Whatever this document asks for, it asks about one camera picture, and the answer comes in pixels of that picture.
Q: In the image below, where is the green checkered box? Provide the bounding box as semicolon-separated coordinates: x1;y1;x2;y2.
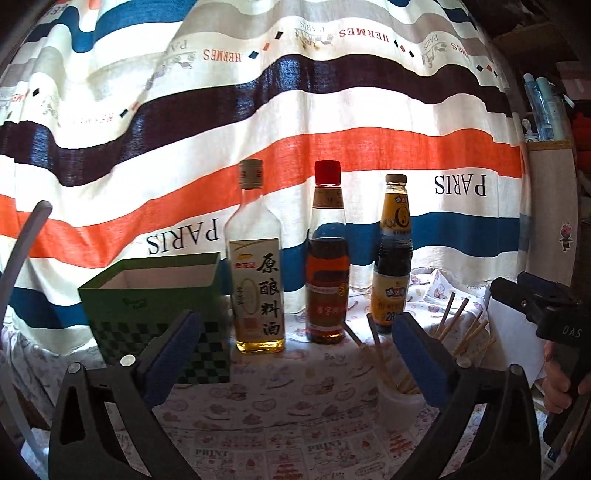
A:
78;252;232;386

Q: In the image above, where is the bunch of wooden chopsticks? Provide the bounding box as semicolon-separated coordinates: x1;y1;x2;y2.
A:
342;292;497;395

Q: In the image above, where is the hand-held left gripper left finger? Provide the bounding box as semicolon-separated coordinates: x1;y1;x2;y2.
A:
48;310;205;480

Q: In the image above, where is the white desk lamp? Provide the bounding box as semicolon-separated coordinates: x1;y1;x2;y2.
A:
0;200;54;480

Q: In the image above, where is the dark oyster sauce bottle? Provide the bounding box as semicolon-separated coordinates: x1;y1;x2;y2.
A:
370;174;413;334

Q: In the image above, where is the striped printed curtain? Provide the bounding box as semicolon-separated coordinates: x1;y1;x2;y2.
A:
0;0;529;356

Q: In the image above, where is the cooking wine bottle white label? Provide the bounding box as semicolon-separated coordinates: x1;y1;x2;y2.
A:
225;159;286;354

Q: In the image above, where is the clear plastic cup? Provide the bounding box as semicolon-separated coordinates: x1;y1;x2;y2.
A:
376;355;428;432

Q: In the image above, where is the person's right hand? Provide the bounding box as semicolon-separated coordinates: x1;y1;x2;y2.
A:
541;339;583;409

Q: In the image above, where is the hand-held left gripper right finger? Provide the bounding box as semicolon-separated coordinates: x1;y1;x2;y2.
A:
392;312;541;480

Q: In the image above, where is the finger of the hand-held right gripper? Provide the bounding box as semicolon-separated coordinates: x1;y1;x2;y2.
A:
489;277;552;326
516;271;583;303

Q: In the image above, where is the bear print cloth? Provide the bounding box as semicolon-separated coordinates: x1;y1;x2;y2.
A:
0;268;490;430

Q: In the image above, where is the red-capped vinegar bottle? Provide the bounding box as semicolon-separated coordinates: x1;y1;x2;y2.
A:
305;160;350;345

